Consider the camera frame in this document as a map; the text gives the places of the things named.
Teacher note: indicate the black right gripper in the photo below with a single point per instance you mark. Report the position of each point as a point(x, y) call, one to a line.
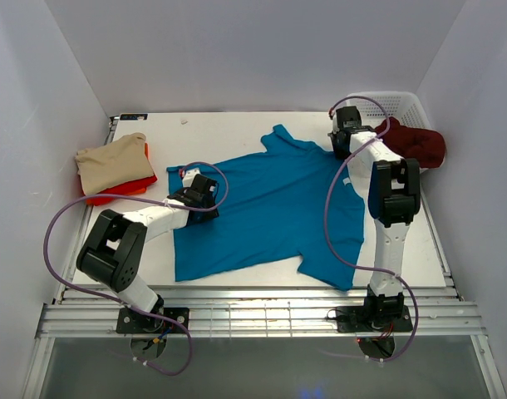
point(340, 155)

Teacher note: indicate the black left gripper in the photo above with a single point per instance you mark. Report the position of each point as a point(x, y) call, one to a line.
point(208, 215)

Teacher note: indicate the blue t shirt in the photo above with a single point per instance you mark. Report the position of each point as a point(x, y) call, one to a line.
point(277, 204)

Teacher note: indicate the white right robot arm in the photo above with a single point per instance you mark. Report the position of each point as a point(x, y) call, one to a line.
point(394, 198)

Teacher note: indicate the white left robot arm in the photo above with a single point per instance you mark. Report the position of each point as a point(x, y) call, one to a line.
point(113, 249)

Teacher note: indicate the white plastic basket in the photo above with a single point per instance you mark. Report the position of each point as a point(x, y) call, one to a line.
point(376, 107)

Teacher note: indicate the orange folded t shirt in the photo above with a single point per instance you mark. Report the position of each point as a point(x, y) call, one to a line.
point(131, 188)

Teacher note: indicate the dark red t shirt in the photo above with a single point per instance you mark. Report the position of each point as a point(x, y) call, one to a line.
point(426, 146)

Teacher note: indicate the beige folded t shirt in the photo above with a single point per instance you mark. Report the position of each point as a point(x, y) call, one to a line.
point(116, 163)

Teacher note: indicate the aluminium rail frame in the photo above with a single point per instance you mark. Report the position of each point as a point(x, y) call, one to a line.
point(257, 312)

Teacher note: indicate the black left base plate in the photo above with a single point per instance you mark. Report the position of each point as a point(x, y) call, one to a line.
point(131, 322)

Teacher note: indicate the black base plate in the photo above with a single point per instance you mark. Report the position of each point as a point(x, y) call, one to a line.
point(131, 322)
point(351, 319)

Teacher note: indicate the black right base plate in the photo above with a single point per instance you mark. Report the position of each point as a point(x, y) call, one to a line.
point(351, 319)

